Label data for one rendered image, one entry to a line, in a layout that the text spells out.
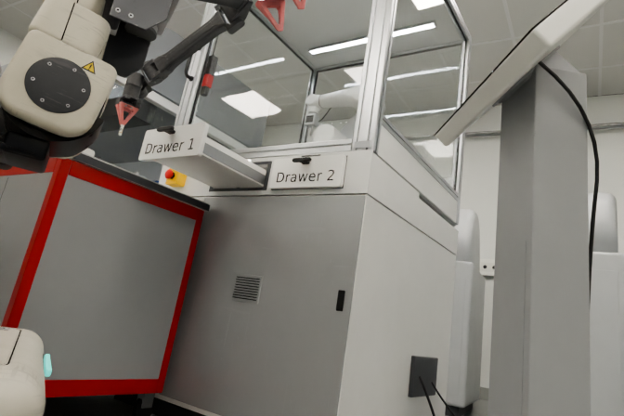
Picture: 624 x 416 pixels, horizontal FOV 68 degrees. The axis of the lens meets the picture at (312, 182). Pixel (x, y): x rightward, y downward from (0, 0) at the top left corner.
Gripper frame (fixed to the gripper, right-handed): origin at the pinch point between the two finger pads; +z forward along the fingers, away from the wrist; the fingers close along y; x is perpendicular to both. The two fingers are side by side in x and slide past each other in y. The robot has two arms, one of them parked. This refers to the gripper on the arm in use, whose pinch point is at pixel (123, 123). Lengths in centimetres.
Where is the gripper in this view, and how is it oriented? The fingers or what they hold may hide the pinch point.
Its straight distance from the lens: 184.1
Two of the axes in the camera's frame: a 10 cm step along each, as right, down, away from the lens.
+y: -6.7, 0.8, 7.4
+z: -1.7, 9.5, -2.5
